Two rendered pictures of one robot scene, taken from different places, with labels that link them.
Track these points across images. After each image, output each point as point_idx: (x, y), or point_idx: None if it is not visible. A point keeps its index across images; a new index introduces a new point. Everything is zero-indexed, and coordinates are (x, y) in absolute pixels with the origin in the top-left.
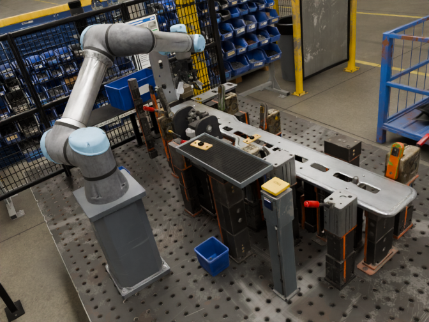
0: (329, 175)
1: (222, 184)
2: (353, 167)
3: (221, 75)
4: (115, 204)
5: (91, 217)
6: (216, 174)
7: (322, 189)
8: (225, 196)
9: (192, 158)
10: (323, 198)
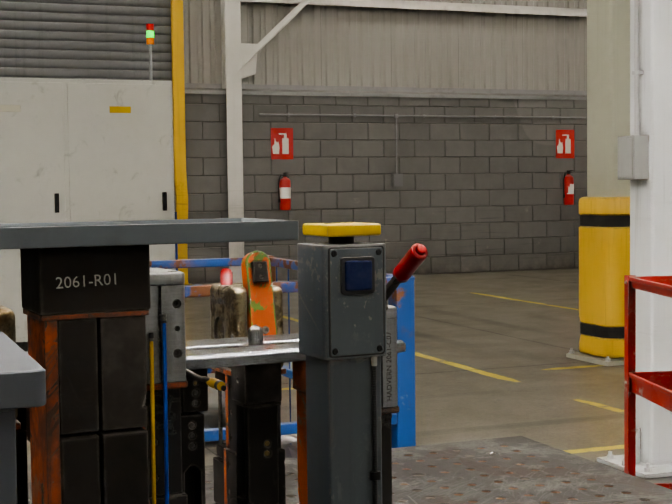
0: (190, 350)
1: (134, 323)
2: (191, 340)
3: None
4: (10, 350)
5: (45, 370)
6: (171, 241)
7: (230, 364)
8: (142, 373)
9: (20, 233)
10: (199, 424)
